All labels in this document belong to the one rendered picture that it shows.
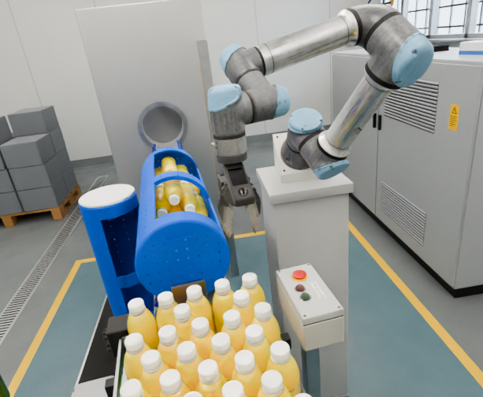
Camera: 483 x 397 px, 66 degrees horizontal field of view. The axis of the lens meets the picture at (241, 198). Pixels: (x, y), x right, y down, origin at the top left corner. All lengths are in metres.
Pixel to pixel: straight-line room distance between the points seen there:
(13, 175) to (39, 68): 2.28
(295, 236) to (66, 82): 5.41
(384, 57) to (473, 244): 1.79
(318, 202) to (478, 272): 1.57
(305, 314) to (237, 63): 0.61
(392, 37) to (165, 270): 0.87
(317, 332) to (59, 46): 5.95
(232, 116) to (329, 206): 0.75
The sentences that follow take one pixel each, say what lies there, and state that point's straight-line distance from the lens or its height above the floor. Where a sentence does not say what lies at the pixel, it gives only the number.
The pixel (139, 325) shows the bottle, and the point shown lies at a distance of 1.00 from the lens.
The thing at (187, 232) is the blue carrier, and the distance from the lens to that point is 1.09.
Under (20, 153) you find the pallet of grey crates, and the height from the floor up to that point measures 0.82.
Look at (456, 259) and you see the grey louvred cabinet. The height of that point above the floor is 0.31.
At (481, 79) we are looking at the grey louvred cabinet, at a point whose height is 1.37.
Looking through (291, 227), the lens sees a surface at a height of 1.00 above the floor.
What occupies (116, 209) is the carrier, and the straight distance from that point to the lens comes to 1.89.
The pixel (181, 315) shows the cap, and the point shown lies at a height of 1.11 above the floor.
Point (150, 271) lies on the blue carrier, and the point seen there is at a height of 1.09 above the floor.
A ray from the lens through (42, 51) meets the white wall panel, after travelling 6.52.
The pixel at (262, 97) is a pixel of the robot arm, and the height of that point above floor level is 1.56.
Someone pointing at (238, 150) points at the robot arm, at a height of 1.46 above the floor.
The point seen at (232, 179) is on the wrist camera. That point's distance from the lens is 0.82.
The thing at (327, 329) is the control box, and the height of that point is 1.05.
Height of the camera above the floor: 1.69
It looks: 23 degrees down
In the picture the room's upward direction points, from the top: 7 degrees counter-clockwise
